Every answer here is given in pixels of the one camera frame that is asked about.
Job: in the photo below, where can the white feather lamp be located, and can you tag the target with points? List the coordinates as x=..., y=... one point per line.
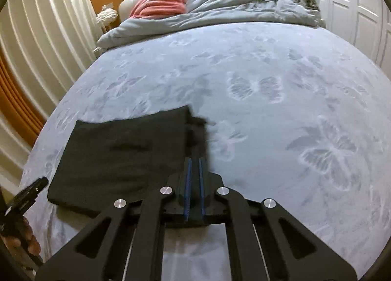
x=107, y=14

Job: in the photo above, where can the orange curtain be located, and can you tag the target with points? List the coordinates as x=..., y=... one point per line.
x=15, y=101

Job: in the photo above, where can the grey duvet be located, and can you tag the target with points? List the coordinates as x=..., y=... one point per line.
x=238, y=6

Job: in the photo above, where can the dark grey pants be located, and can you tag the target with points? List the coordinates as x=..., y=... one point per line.
x=122, y=152

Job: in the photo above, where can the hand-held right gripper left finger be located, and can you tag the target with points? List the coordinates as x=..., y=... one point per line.
x=188, y=183

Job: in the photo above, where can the person's left hand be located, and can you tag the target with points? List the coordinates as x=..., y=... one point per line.
x=30, y=235

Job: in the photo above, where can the white wardrobe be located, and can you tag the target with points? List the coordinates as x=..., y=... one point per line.
x=345, y=0

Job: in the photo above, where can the butterfly print bedsheet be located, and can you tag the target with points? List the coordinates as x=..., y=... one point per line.
x=275, y=116

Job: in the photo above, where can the pink blanket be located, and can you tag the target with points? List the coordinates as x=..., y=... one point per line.
x=162, y=0

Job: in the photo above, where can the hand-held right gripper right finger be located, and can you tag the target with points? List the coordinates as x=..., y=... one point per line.
x=201, y=183

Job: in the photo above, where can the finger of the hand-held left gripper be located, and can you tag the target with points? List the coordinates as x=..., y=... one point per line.
x=32, y=191

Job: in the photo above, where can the white curtain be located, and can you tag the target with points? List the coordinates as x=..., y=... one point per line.
x=12, y=152
x=45, y=24

